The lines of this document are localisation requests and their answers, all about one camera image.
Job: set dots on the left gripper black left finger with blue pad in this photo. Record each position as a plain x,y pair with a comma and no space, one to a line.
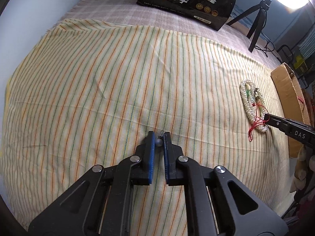
143,161

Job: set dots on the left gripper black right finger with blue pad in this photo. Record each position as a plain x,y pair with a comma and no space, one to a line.
171,152

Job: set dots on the pearl earring with gold hook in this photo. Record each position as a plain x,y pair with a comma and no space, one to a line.
159,139

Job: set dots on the right hand in knit glove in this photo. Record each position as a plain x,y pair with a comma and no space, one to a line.
304,166

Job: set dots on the brown cardboard box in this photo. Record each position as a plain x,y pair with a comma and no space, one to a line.
294,105

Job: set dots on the black clothes rack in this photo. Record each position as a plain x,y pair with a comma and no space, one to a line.
305,48

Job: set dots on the yellow black box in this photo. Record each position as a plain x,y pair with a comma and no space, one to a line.
300,66

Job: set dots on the yellow striped cloth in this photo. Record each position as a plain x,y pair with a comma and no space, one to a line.
89,92

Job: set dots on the black mini tripod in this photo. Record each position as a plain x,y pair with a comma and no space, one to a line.
256,28

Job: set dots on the pink checked bed sheet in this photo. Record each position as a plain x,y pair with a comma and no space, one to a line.
127,12

